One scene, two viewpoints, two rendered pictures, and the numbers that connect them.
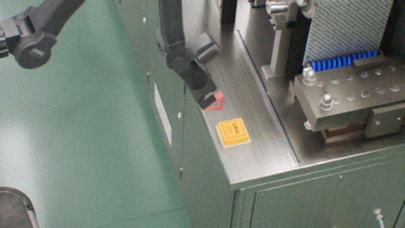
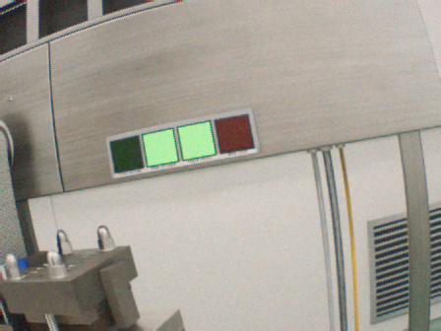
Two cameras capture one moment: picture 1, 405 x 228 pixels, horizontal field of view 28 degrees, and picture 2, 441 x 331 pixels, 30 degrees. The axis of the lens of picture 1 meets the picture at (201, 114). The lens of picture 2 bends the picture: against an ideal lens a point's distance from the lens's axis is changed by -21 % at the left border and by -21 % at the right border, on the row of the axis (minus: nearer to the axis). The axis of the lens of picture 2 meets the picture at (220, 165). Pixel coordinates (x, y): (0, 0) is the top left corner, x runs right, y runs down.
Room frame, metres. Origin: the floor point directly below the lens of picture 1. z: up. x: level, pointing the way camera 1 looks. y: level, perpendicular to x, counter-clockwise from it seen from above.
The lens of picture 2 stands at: (0.54, 0.69, 1.23)
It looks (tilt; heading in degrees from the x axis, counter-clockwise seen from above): 3 degrees down; 300
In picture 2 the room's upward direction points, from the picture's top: 11 degrees counter-clockwise
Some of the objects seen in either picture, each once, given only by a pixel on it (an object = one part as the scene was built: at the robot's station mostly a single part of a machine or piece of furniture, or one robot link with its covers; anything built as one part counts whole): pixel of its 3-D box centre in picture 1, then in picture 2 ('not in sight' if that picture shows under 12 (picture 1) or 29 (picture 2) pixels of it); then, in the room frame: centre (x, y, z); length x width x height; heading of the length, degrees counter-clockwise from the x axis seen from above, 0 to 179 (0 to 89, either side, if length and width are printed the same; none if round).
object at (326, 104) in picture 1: (326, 100); (55, 263); (1.47, -0.34, 1.05); 0.04 x 0.04 x 0.04
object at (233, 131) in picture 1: (233, 132); not in sight; (1.45, -0.09, 0.91); 0.07 x 0.07 x 0.02; 20
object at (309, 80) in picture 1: (310, 75); (12, 266); (1.55, -0.29, 1.05); 0.04 x 0.04 x 0.04
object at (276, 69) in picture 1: (278, 37); not in sight; (1.70, -0.21, 1.05); 0.06 x 0.05 x 0.31; 110
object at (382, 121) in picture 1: (385, 121); (121, 296); (1.48, -0.52, 0.96); 0.10 x 0.03 x 0.11; 110
